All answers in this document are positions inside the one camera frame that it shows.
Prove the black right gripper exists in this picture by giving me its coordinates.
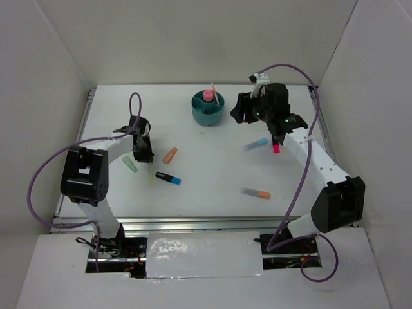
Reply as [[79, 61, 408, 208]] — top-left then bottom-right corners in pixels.
[[229, 88, 274, 124]]

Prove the thin yellow pen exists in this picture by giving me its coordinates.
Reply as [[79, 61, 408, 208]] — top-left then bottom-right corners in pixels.
[[149, 162, 155, 187]]

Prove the thin orange pen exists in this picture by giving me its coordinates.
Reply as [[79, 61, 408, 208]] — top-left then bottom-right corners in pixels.
[[211, 83, 220, 106]]

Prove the pink capped marker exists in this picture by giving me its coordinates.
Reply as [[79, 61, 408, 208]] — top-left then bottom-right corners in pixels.
[[202, 89, 214, 102]]

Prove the grey orange highlighter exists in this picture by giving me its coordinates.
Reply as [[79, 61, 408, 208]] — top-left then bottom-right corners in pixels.
[[239, 187, 271, 199]]

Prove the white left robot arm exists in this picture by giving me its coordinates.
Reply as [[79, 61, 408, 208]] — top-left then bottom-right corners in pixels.
[[61, 116, 155, 257]]

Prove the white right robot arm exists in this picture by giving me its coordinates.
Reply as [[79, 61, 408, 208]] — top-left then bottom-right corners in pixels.
[[230, 83, 366, 252]]

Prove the green highlighter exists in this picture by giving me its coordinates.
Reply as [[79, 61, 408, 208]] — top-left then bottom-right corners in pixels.
[[122, 156, 138, 173]]

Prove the teal round organizer container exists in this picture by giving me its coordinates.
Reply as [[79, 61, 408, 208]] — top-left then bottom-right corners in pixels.
[[191, 90, 225, 126]]

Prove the black blue highlighter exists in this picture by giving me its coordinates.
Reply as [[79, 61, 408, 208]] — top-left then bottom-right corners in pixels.
[[155, 172, 181, 185]]

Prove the blue capped clear highlighter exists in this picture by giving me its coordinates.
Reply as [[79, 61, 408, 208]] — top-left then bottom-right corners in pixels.
[[242, 138, 268, 152]]

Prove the black pink highlighter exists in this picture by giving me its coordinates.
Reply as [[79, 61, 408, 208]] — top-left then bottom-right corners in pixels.
[[272, 136, 281, 154]]

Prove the white foil cover plate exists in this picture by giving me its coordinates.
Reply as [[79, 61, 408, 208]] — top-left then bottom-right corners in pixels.
[[145, 232, 264, 279]]

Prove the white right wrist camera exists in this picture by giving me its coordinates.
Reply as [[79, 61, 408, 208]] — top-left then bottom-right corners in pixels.
[[249, 73, 270, 98]]

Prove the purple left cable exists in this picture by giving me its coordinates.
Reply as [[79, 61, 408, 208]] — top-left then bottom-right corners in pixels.
[[27, 92, 144, 274]]

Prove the purple cable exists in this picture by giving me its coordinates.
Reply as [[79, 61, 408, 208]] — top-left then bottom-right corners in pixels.
[[254, 64, 339, 283], [27, 92, 144, 274]]

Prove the aluminium rail frame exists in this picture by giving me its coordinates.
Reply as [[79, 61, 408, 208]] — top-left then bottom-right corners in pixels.
[[57, 85, 319, 231]]

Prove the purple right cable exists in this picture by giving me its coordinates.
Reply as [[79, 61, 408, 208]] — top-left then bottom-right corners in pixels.
[[254, 64, 339, 283]]

